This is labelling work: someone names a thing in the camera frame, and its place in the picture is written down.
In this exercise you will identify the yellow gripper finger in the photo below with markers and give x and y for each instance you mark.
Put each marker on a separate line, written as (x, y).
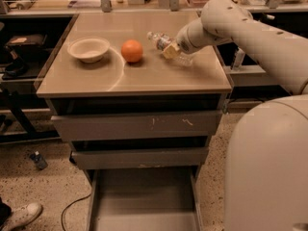
(171, 51)

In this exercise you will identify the clear plastic water bottle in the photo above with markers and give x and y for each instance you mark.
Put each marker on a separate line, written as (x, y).
(162, 40)

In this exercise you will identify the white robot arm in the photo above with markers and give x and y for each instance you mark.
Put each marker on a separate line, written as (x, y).
(266, 169)

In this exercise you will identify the grey drawer cabinet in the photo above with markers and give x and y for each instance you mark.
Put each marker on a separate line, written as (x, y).
(152, 85)

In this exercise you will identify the middle grey drawer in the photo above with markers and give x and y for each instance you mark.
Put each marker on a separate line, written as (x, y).
(141, 158)

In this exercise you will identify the top grey drawer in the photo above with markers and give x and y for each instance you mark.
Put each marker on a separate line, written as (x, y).
(136, 126)

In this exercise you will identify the bottom open grey drawer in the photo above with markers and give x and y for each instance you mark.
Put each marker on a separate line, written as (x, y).
(144, 199)

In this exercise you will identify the orange fruit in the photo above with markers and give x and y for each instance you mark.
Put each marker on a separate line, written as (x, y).
(131, 51)

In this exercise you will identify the white bowl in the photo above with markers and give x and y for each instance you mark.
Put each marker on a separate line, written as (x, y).
(88, 50)

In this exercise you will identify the white rod tool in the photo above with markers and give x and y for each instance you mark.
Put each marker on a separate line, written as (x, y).
(270, 17)

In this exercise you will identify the small black floor device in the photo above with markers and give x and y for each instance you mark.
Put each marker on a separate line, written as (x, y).
(38, 160)

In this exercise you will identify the white sneaker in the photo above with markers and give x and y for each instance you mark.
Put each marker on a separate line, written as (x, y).
(21, 216)

